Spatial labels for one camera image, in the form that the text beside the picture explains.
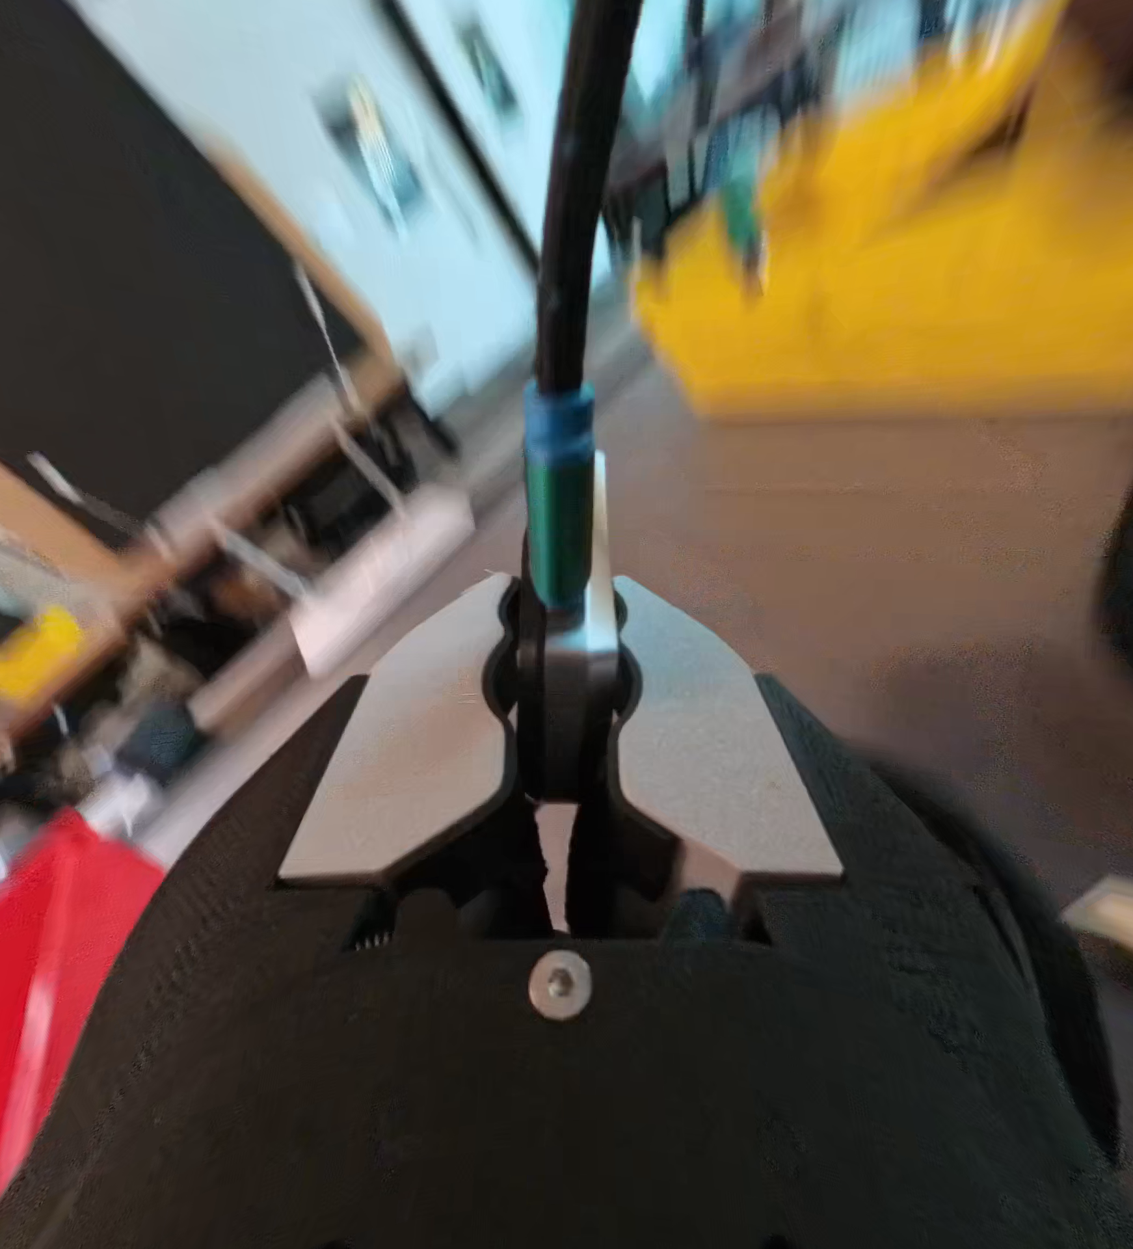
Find black board with wooden edge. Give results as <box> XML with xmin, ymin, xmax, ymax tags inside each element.
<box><xmin>0</xmin><ymin>0</ymin><xmax>406</xmax><ymax>533</ymax></box>

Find yellow plastic bin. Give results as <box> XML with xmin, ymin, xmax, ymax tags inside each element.
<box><xmin>628</xmin><ymin>0</ymin><xmax>1133</xmax><ymax>419</ymax></box>

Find red plastic bin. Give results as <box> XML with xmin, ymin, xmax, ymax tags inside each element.
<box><xmin>0</xmin><ymin>808</ymin><xmax>170</xmax><ymax>1249</ymax></box>

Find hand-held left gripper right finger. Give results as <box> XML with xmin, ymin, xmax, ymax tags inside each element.
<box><xmin>568</xmin><ymin>574</ymin><xmax>847</xmax><ymax>939</ymax></box>

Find braided hdmi cable green plugs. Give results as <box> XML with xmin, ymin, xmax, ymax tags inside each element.
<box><xmin>520</xmin><ymin>0</ymin><xmax>773</xmax><ymax>615</ymax></box>

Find black and silver square adapter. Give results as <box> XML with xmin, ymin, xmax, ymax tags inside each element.
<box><xmin>516</xmin><ymin>448</ymin><xmax>626</xmax><ymax>804</ymax></box>

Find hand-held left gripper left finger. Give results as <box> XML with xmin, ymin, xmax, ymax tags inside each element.
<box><xmin>276</xmin><ymin>574</ymin><xmax>549</xmax><ymax>939</ymax></box>

